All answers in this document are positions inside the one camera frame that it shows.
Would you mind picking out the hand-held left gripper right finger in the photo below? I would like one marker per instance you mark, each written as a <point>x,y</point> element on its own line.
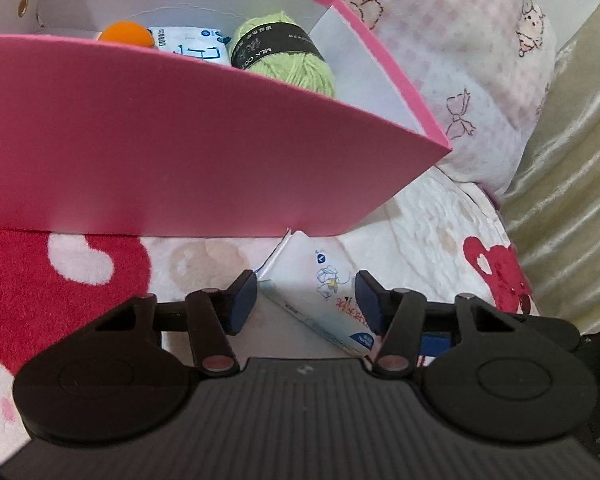
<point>367,301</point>

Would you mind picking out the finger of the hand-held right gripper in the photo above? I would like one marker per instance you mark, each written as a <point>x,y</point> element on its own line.
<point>436,346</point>

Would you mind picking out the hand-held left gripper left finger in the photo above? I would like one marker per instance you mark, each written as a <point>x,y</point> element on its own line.
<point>242,301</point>

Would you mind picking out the white flower print pack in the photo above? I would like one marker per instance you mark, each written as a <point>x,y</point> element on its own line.
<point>310,290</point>

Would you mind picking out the pink cardboard box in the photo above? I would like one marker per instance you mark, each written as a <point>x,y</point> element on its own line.
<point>180,135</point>

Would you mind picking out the green yarn ball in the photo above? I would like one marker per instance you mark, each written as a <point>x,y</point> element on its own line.
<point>300,67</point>

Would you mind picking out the blue tissue pack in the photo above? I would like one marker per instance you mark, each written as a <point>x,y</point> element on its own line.
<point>190,42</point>

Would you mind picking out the orange ball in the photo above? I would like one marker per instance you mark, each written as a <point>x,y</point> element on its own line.
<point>127,34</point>

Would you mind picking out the red and white printed blanket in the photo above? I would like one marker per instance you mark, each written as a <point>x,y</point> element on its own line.
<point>430,240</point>

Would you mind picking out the green satin cloth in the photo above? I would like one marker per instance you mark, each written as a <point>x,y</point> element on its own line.
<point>570,185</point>

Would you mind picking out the pink floral pillow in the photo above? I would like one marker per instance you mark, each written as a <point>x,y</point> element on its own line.
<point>455,60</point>

